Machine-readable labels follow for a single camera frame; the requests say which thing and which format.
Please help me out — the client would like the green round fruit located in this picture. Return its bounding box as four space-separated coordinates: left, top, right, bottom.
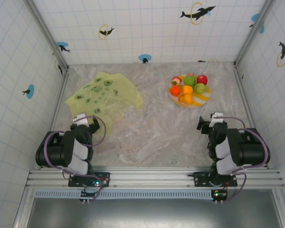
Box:
193 83 210 95
183 76 197 88

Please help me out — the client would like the yellow-green avocado print plastic bag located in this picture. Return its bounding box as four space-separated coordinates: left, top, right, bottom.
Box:
64 72 144 137

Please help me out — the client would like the yellow white striped plate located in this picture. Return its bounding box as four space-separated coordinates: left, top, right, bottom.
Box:
168 74 211 109

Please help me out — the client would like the red apple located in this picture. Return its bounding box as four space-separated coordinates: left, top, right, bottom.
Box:
196 74 209 86

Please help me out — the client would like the left controller board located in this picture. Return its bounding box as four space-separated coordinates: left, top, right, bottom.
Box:
79 189 101 203

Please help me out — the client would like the controller board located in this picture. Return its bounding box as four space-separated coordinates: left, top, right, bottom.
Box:
79 189 101 203
211 189 228 203

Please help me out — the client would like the right controller board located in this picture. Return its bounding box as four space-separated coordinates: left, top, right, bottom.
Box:
211 189 228 203

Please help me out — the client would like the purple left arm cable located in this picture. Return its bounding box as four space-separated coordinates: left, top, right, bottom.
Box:
43 115 107 178

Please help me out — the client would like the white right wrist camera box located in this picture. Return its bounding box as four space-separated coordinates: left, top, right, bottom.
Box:
209 113 224 128

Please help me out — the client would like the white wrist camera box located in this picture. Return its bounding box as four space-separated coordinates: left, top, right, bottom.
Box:
72 113 89 126
209 113 224 128

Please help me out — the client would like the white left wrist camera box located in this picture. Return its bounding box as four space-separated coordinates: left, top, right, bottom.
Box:
72 113 89 126

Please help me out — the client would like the aluminium side rail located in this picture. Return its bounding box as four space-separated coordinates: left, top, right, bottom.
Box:
233 62 269 170
48 68 70 133

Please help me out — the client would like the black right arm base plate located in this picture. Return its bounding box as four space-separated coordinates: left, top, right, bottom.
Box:
192 171 238 188

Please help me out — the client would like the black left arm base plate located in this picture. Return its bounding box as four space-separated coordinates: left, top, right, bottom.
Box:
68 171 111 188

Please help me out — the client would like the aluminium mounting rail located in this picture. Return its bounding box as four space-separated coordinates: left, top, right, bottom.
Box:
25 166 285 190

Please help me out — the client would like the white slotted cable duct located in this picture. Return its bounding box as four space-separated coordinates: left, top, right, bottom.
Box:
34 190 216 199

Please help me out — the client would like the aluminium frame post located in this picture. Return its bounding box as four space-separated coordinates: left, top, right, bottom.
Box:
234 0 276 67
26 0 70 73

